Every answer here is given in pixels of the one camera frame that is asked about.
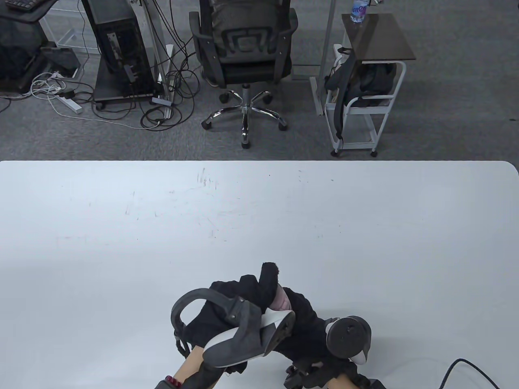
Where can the person's right forearm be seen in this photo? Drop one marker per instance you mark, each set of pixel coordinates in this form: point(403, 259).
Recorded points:
point(345, 381)

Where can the clear water bottle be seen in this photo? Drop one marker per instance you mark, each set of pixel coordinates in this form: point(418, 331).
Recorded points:
point(359, 10)

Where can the silver metal stand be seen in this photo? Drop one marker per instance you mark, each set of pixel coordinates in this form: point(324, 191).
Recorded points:
point(156, 52)

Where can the black mesh office chair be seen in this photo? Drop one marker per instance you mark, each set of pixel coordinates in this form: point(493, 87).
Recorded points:
point(243, 44)

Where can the white side table brown top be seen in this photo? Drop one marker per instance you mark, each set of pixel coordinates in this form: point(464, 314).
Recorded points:
point(377, 36)

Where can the white metal pole stand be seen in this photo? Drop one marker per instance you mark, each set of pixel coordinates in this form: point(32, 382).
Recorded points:
point(326, 48)

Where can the white power strip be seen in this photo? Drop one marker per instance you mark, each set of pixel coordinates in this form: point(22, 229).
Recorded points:
point(69, 104)

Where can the black desk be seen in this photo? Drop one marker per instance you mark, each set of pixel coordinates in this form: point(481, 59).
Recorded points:
point(28, 14)

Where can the black computer tower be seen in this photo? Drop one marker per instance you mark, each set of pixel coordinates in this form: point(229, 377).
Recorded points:
point(119, 44)

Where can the black keyboard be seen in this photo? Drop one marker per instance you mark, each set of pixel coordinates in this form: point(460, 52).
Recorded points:
point(20, 4)

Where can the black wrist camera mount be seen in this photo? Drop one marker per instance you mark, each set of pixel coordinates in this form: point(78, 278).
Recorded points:
point(320, 372)

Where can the person's right fingers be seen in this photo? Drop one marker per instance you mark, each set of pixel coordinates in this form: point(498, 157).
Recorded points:
point(301, 307)

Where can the person's left thumb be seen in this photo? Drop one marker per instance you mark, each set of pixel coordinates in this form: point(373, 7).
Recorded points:
point(269, 285)

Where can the person's left hand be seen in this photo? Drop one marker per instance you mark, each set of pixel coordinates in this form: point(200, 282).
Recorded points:
point(253, 289)

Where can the person's left forearm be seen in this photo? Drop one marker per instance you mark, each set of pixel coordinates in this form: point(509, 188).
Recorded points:
point(194, 362)

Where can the person's right hand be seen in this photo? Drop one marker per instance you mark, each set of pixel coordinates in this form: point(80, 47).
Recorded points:
point(304, 324)

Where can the black backpack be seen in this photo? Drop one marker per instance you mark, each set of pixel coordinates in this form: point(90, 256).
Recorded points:
point(365, 83)

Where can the grey white round controller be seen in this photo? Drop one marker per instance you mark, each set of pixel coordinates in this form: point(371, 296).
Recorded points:
point(348, 336)

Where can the small pink striped item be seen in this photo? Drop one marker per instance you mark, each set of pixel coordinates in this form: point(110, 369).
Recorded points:
point(280, 300)

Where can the clear acrylic box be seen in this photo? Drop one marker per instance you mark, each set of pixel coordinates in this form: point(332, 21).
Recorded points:
point(73, 36)

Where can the black rolling cart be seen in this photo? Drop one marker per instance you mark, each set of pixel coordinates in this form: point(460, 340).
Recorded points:
point(109, 91)

